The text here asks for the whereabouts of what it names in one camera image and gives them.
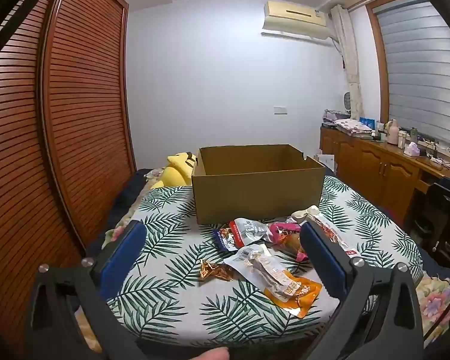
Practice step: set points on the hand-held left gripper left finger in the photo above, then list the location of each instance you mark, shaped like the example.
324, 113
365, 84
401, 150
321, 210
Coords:
122, 258

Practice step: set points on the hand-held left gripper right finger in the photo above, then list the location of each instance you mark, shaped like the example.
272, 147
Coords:
324, 258

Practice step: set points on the clear packet with orange print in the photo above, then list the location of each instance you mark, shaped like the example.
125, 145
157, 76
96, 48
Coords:
332, 234

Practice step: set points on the brown bread packet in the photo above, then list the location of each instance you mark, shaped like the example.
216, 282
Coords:
290, 243

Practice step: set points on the orange snack packet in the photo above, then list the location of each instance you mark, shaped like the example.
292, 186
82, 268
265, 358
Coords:
303, 300

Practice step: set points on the cream white snack bar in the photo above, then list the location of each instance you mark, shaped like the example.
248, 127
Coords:
303, 213

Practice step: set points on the pink snack packet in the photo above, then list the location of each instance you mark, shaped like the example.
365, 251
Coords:
285, 227

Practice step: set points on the clear white snack packet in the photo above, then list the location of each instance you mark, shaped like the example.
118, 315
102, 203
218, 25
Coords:
255, 260

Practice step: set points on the silver packet with orange stripe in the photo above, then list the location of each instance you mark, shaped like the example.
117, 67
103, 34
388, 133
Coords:
251, 230

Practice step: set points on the brown cardboard box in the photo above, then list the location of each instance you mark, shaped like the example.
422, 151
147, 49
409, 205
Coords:
255, 198

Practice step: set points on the sesame candy packet gold edges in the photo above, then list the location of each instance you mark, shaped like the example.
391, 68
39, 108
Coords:
219, 272

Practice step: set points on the blue white snack packet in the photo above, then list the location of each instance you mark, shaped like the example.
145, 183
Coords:
227, 240

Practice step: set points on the person's left hand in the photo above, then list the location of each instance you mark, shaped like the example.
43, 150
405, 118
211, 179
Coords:
213, 353

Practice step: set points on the leaf-print bed sheet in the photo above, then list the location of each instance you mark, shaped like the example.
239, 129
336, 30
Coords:
172, 240

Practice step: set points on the white paper bag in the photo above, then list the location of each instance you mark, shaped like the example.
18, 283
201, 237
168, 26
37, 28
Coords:
326, 161

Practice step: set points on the yellow plush toy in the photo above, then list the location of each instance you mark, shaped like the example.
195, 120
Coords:
176, 174

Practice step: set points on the wooden cabinet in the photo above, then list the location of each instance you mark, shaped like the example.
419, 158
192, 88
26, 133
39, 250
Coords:
367, 165

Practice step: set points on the floral quilt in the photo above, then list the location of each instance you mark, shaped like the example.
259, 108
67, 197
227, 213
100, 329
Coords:
433, 300

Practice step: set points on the floral folded blanket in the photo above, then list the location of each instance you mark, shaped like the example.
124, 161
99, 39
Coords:
354, 125

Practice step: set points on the pink tissue box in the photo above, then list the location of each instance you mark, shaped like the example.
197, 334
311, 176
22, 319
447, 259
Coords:
411, 149

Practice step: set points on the white cup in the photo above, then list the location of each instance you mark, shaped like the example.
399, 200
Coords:
402, 138

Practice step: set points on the blue box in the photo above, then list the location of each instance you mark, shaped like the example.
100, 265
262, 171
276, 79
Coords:
367, 122

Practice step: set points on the pink thermos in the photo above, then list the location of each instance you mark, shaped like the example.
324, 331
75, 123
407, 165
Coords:
392, 131

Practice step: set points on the purple folded cloth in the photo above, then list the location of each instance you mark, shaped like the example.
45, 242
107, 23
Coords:
332, 114

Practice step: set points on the wooden louvered wardrobe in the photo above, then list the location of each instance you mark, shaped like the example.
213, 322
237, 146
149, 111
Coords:
78, 120

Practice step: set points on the white power strip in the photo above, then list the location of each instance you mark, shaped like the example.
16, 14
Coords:
440, 161

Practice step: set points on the green-cap bottle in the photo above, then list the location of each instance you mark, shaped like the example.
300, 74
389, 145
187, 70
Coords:
413, 134

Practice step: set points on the white fan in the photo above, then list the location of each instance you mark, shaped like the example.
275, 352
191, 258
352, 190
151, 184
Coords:
347, 103

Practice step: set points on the cream patterned curtain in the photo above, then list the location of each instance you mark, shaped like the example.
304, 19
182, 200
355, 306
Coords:
347, 56

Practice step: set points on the grey window blind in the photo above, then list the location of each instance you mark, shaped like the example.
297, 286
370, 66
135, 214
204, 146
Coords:
423, 75

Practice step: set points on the white wall socket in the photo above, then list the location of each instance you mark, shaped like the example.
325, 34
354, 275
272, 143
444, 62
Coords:
280, 110

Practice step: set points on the cream wall air conditioner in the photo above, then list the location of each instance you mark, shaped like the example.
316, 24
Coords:
292, 17

